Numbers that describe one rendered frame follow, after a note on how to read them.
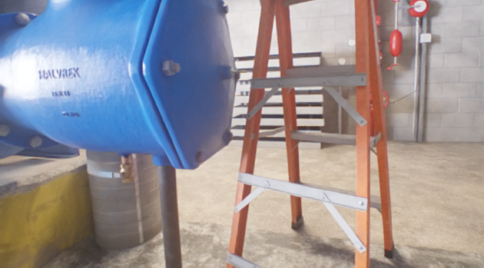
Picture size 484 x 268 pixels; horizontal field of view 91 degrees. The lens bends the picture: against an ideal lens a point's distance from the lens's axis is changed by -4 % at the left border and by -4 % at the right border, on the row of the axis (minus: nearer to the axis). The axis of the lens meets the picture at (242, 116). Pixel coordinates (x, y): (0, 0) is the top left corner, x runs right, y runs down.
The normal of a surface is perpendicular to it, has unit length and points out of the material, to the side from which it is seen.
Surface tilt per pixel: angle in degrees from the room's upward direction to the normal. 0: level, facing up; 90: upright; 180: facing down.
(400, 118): 90
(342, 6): 90
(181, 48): 86
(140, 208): 90
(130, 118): 116
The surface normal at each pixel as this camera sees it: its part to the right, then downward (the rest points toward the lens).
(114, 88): -0.25, 0.28
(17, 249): 0.96, 0.00
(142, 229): 0.71, 0.06
